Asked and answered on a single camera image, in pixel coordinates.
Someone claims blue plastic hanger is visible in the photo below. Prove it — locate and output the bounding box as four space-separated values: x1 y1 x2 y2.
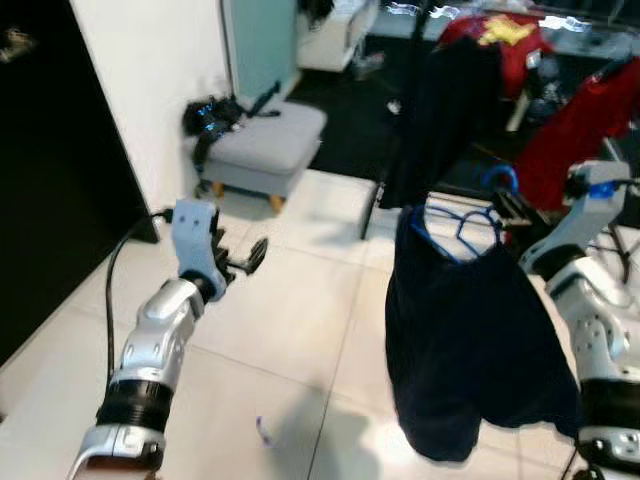
410 165 521 266

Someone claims navy blue garment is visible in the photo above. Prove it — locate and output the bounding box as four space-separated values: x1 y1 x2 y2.
385 200 586 463

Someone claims plain red t-shirt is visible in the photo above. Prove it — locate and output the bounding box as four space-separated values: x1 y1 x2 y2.
515 55 640 211

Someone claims navy polo shirt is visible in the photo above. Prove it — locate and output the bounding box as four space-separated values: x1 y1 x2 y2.
380 40 513 211

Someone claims black metal clothes rack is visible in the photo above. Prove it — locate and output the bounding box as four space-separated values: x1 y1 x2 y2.
360 0 640 301

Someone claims red shirt yellow star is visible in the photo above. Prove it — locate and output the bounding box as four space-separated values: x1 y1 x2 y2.
440 12 551 96

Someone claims blue tape scrap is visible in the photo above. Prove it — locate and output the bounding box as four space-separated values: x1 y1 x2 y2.
255 415 276 446

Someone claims black carpet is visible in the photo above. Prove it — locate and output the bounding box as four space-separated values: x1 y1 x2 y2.
290 30 640 201

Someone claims black door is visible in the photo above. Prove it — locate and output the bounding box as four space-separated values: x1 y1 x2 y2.
0 0 161 366

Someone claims white shelf unit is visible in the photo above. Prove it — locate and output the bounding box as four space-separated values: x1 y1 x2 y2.
295 0 381 73

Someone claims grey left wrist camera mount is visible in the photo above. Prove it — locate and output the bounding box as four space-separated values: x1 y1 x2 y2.
170 198 229 301

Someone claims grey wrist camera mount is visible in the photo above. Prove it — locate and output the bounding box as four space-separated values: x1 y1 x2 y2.
520 160 626 276
170 198 229 301

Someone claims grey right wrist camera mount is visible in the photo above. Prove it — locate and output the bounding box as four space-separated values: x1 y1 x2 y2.
520 160 626 276

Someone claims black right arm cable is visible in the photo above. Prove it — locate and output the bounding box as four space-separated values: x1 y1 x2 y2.
600 175 640 261

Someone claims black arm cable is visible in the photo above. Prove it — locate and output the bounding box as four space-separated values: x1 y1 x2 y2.
600 175 640 261
105 208 176 381

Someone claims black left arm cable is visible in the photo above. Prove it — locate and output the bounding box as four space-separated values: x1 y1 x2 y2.
105 208 176 381

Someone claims brass door handle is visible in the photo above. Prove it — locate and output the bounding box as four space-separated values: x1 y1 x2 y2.
0 28 39 63

